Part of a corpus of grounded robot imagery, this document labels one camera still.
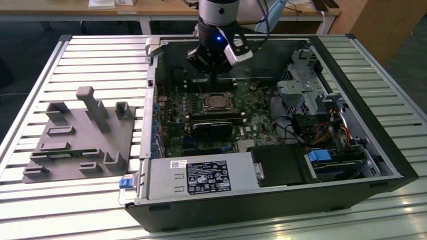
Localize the silver-topped CPU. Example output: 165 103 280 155
204 96 230 110

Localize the CPU socket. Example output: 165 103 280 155
196 90 245 115

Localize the blue case latch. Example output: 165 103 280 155
118 174 140 190

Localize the black plastic bay shroud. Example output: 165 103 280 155
248 145 317 188

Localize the yellow orange wire bundle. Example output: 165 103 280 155
311 107 355 151

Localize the green motherboard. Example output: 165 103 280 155
154 79 284 160

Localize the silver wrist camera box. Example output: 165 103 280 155
222 39 255 67

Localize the silver chipset heatsink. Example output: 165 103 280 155
237 139 256 152

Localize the silver metal drive cage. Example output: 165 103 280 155
275 49 348 117

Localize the thin wire locking lever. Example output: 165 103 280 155
194 74 205 97

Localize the wooden desk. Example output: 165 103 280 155
0 0 341 23

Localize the metal CPU socket cover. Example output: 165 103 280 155
198 92 240 113

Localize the black PC case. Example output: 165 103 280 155
122 33 420 232

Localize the grey parts rack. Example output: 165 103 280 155
20 85 137 185

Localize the wooden cabinet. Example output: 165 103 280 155
328 0 427 66

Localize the hard disk in blue carrier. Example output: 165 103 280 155
304 149 372 183

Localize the grey power supply unit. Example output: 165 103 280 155
134 151 264 201

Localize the black graphics card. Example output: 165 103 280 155
189 120 234 139

